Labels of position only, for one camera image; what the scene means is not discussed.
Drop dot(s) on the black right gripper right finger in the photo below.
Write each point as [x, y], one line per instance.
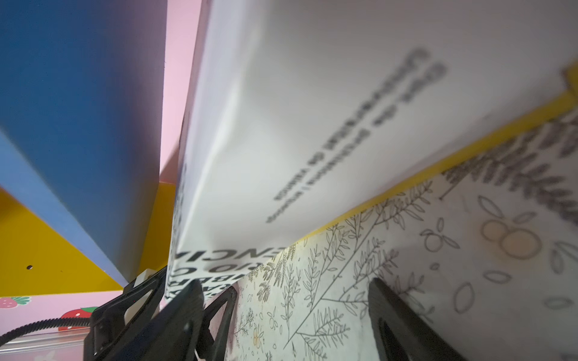
[399, 333]

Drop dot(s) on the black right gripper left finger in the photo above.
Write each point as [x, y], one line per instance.
[131, 327]

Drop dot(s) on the white book black spanish text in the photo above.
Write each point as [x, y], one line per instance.
[300, 111]

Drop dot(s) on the yellow pink blue bookshelf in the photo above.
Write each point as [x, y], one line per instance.
[81, 106]

